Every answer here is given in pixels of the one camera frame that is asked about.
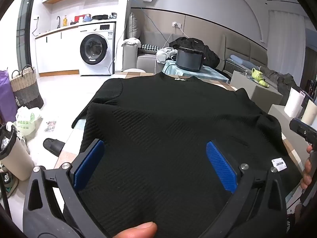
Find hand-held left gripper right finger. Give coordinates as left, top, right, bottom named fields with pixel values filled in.
left=198, top=141, right=289, bottom=238

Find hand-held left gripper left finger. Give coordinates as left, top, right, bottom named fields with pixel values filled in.
left=23, top=139, right=109, bottom=238

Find black knit sweater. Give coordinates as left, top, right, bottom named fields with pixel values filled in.
left=63, top=71, right=303, bottom=238

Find person's right hand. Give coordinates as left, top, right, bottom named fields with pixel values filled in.
left=300, top=145, right=317, bottom=191

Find person's left hand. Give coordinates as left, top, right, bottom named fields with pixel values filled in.
left=115, top=222, right=158, bottom=238

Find cream paper roll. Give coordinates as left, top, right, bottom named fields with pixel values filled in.
left=300, top=99, right=317, bottom=126

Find checked tablecloth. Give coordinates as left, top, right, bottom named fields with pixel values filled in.
left=54, top=71, right=309, bottom=209

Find white paper towel roll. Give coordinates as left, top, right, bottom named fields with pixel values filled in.
left=284, top=87, right=305, bottom=117

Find white low table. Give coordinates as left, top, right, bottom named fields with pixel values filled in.
left=268, top=104, right=303, bottom=129

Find black slipper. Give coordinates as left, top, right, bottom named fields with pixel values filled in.
left=43, top=138, right=65, bottom=157

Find dark grey blanket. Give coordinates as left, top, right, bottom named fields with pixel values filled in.
left=260, top=66, right=301, bottom=100

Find grey side table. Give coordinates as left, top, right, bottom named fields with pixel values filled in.
left=230, top=70, right=284, bottom=113

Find beige trash bin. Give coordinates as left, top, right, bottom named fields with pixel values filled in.
left=0, top=123, right=34, bottom=181

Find green teapot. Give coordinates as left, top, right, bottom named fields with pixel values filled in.
left=251, top=67, right=264, bottom=81

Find white plastic bag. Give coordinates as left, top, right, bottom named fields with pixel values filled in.
left=15, top=106, right=41, bottom=142

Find dark sneaker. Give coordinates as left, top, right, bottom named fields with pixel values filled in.
left=0, top=171, right=19, bottom=199

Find blue pillow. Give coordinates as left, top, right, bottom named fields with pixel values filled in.
left=229, top=55, right=252, bottom=68

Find wicker basket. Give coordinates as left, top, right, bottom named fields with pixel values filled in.
left=10, top=65, right=44, bottom=109

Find beige upholstered headboard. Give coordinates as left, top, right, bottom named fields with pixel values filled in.
left=222, top=33, right=269, bottom=70

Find white curtain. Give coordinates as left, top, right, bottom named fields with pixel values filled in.
left=269, top=10, right=306, bottom=52

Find white washing machine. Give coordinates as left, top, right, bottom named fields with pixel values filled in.
left=79, top=22, right=116, bottom=76

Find purple bag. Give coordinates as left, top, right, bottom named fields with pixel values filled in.
left=0, top=70, right=18, bottom=124

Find black rice cooker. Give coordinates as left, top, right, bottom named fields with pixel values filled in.
left=175, top=47, right=205, bottom=71

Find black jacket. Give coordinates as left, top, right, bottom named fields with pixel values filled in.
left=169, top=37, right=221, bottom=68

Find white base cabinets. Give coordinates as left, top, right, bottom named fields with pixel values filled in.
left=35, top=26, right=81, bottom=77

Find grey sofa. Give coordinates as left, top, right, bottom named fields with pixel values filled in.
left=122, top=31, right=179, bottom=73

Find light grey garment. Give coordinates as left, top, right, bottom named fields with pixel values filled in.
left=156, top=47, right=177, bottom=63

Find white cloth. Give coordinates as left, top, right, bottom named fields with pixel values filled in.
left=121, top=38, right=141, bottom=47

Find grey pillow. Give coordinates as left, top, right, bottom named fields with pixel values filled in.
left=126, top=12, right=141, bottom=41

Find dark framed glass door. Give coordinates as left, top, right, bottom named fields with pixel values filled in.
left=16, top=0, right=39, bottom=67

